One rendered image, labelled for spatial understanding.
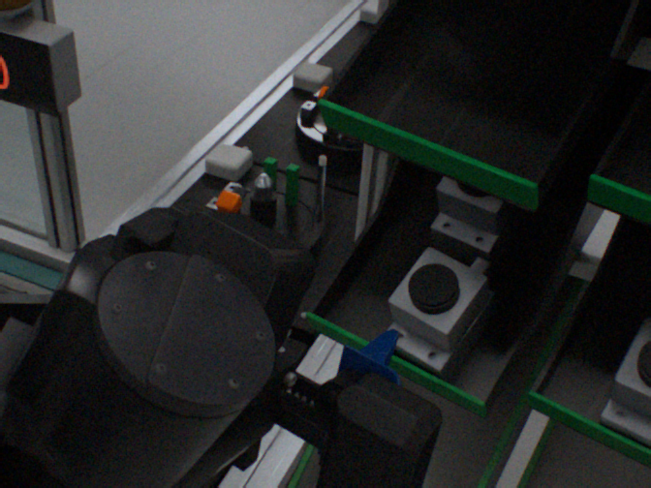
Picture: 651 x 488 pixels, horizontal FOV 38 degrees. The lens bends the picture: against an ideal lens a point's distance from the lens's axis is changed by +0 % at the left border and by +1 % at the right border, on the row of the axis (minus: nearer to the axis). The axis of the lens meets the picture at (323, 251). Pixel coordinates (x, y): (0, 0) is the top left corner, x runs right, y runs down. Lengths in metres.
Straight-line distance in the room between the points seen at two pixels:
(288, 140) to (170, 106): 0.34
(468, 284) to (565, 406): 0.10
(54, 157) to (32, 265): 0.14
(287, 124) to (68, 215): 0.35
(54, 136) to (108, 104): 0.55
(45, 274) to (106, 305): 0.80
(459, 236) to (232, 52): 1.10
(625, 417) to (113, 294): 0.37
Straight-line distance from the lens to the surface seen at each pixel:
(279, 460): 0.85
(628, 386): 0.56
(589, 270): 0.66
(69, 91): 0.91
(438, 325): 0.56
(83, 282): 0.28
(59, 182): 1.01
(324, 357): 0.94
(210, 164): 1.15
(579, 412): 0.61
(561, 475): 0.74
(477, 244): 0.61
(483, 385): 0.61
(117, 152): 1.41
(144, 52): 1.67
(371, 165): 0.66
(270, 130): 1.25
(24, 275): 1.07
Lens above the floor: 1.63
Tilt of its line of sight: 39 degrees down
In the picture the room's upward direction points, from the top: 4 degrees clockwise
